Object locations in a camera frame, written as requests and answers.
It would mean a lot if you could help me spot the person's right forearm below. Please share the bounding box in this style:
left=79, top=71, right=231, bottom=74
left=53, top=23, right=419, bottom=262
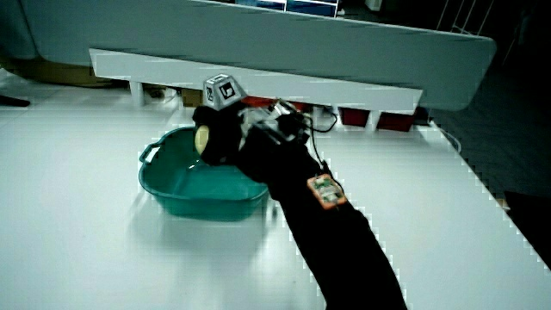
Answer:
left=235, top=127, right=408, bottom=310

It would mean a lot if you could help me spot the yellow pear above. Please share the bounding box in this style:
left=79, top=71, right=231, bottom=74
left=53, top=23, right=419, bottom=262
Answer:
left=194, top=124, right=211, bottom=156

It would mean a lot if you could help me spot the black cable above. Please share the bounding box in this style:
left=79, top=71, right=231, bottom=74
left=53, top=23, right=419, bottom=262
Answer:
left=306, top=109, right=346, bottom=194

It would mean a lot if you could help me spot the red box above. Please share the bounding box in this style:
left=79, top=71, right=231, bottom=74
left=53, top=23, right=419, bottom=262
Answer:
left=339, top=107, right=371, bottom=128
left=376, top=111, right=417, bottom=133

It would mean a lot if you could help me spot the teal plastic basin plate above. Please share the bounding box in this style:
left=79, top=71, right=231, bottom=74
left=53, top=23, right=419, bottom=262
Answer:
left=138, top=126, right=270, bottom=222

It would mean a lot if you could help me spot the white riser shelf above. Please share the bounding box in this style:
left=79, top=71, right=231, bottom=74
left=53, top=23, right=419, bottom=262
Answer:
left=89, top=47, right=424, bottom=130

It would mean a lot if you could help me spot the brown cardboard box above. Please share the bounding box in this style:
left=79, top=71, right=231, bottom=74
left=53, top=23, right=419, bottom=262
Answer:
left=181, top=88, right=204, bottom=109

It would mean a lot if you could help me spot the person's right hand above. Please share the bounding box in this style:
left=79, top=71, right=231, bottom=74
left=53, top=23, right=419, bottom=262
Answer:
left=192, top=73, right=311, bottom=167

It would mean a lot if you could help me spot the large white partition panel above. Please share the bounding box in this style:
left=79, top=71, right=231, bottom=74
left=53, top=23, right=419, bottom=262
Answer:
left=19, top=0, right=498, bottom=112

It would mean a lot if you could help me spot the white wire rack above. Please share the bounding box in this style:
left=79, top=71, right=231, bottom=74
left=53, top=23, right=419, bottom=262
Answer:
left=435, top=0, right=496, bottom=36

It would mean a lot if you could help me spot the black flat object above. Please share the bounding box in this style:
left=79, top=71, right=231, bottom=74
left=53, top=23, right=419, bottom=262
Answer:
left=0, top=94, right=32, bottom=109

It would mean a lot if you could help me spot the orange framed circuit board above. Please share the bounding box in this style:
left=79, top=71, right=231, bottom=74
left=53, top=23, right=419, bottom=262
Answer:
left=306, top=173, right=348, bottom=211

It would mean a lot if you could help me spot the blue screen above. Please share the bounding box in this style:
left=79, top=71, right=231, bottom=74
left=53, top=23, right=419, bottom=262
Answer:
left=234, top=0, right=340, bottom=19

